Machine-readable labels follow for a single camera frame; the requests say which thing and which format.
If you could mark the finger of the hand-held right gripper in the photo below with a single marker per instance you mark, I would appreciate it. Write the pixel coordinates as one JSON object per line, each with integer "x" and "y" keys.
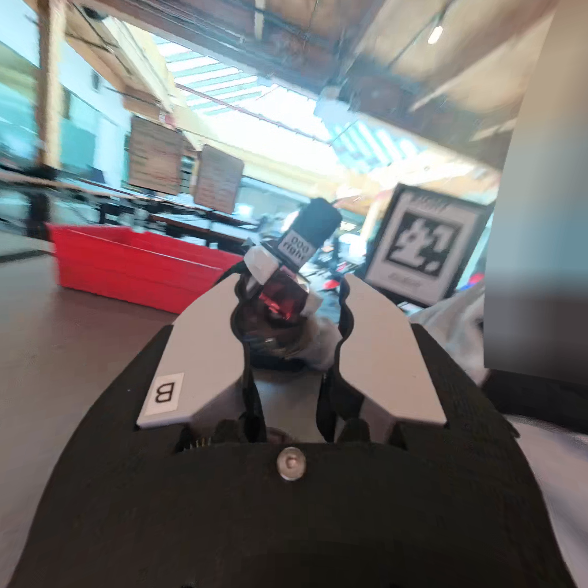
{"x": 312, "y": 303}
{"x": 262, "y": 266}

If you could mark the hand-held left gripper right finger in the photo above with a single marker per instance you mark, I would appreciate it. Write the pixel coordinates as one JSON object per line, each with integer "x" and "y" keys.
{"x": 386, "y": 363}

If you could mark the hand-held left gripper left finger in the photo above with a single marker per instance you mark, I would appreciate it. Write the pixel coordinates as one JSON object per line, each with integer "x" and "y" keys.
{"x": 197, "y": 363}

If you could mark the red translucent cube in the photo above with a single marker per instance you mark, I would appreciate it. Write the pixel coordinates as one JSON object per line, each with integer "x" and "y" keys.
{"x": 285, "y": 296}

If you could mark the person's right forearm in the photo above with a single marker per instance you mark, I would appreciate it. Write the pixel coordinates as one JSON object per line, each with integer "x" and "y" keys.
{"x": 450, "y": 330}

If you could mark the grey desk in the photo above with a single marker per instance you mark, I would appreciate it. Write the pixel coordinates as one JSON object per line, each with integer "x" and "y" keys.
{"x": 69, "y": 344}

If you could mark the person's right hand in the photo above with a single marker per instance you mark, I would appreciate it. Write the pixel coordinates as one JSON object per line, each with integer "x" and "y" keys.
{"x": 271, "y": 349}

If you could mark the handwritten notice board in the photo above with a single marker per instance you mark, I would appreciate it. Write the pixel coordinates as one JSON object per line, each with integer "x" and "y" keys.
{"x": 218, "y": 179}
{"x": 156, "y": 156}

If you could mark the framed marker sign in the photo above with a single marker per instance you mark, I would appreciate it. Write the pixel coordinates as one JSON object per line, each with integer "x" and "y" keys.
{"x": 427, "y": 243}

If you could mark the red plastic bin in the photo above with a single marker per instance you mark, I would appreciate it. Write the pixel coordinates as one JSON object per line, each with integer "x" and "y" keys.
{"x": 128, "y": 271}

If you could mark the wooden pillar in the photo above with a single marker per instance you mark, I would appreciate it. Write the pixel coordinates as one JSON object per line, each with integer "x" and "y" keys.
{"x": 50, "y": 92}

